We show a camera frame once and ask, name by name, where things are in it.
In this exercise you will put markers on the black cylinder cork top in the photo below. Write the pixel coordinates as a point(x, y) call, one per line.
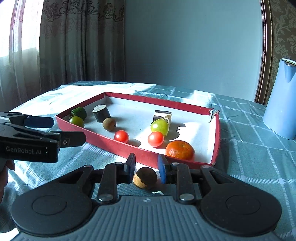
point(101, 113)

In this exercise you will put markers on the dark green tomato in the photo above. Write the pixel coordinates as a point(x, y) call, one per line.
point(76, 120)

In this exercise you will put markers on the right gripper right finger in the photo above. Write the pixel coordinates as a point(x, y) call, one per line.
point(180, 175)

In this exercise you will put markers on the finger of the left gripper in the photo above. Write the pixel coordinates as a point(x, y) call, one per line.
point(65, 139)
point(32, 121)

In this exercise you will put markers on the green cucumber piece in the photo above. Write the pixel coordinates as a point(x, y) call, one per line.
point(79, 112)

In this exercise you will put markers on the light green tomato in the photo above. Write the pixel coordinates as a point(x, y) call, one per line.
point(160, 125)

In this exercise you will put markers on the red cherry tomato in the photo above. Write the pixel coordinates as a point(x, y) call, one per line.
point(122, 136)
point(155, 139)

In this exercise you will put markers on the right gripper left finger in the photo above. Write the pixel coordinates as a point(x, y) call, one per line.
point(114, 174)

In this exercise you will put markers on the checked teal tablecloth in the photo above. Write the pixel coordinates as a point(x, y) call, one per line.
point(249, 151)

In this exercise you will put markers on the tan longan fruit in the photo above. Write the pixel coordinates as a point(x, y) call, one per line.
point(145, 178)

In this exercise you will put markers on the brown wooden door frame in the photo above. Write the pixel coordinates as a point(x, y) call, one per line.
point(267, 52)

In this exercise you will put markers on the orange mandarin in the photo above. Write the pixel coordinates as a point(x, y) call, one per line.
point(180, 150)

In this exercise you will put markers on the patterned brown curtain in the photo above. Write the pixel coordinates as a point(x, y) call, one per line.
point(46, 44)

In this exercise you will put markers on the red shallow cardboard tray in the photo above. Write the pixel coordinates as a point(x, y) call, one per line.
point(197, 125)

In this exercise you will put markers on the blue kettle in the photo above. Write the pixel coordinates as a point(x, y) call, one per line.
point(279, 115)

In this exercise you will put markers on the brown longan fruit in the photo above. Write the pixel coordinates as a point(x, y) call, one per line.
point(109, 124)

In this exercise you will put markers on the left hand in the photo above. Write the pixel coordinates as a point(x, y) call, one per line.
point(10, 165)

